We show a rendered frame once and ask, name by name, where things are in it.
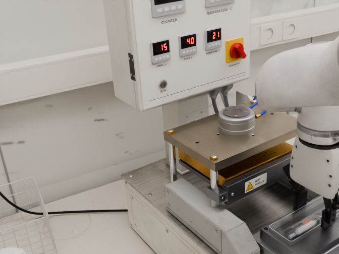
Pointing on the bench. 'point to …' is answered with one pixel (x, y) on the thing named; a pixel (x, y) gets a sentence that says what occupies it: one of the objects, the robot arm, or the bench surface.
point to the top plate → (232, 134)
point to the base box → (156, 227)
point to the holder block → (265, 234)
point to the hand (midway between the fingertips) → (314, 209)
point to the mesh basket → (29, 221)
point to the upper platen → (226, 176)
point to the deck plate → (154, 179)
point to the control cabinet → (178, 56)
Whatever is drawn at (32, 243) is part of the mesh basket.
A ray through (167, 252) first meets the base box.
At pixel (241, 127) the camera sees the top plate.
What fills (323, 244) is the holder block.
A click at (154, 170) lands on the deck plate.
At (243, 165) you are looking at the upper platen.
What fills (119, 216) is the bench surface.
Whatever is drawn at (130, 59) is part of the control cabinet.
